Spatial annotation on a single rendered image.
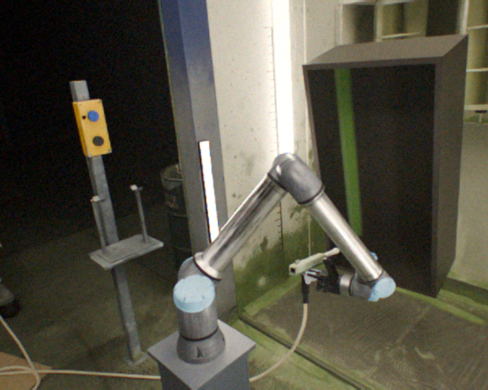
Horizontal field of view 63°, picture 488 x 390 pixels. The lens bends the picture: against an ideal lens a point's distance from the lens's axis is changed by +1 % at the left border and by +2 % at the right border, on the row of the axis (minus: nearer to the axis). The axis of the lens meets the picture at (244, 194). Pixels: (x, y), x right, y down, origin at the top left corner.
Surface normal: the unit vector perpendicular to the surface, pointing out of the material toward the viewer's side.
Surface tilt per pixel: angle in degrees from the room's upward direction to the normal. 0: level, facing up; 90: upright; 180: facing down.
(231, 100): 90
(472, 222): 57
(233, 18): 90
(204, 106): 90
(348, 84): 102
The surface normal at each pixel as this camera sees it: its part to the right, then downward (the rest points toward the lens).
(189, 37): 0.70, 0.18
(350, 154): -0.61, 0.49
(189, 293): -0.07, -0.91
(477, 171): -0.64, -0.27
